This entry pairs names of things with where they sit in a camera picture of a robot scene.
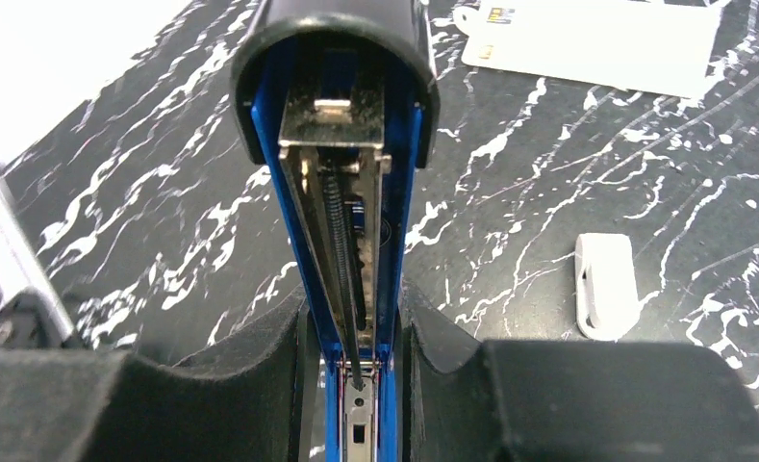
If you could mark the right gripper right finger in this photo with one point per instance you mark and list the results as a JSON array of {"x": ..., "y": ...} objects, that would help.
[{"x": 524, "y": 400}]

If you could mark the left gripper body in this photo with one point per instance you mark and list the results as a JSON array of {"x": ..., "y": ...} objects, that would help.
[{"x": 32, "y": 314}]

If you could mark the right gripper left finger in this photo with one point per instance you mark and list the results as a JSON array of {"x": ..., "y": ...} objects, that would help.
[{"x": 246, "y": 398}]

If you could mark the small white stapler remover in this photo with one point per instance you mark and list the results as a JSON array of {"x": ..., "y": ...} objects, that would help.
[{"x": 607, "y": 306}]

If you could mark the white plastic package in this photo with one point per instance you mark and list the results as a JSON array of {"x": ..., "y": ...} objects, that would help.
[{"x": 654, "y": 47}]

